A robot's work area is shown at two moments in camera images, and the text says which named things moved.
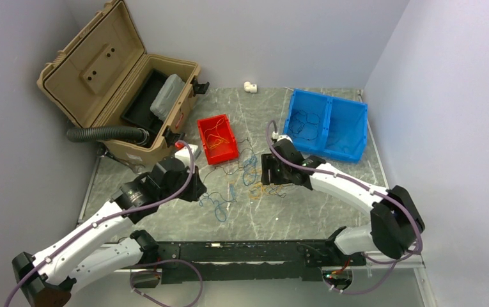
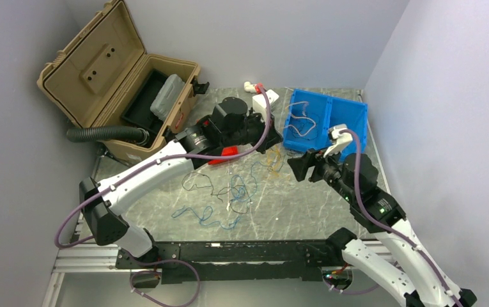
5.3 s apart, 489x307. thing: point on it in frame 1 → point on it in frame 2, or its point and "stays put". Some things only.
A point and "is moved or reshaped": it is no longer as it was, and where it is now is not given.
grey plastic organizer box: x=167 y=96 stays put
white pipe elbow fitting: x=249 y=87 stays put
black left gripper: x=197 y=188 → x=269 y=135
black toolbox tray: x=138 y=111 stays put
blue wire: x=220 y=202 → x=206 y=221
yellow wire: x=269 y=188 is moved or reshaped
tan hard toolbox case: x=104 y=77 stays put
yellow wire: x=213 y=139 is moved or reshaped
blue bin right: x=346 y=129 stays put
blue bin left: x=306 y=121 stays put
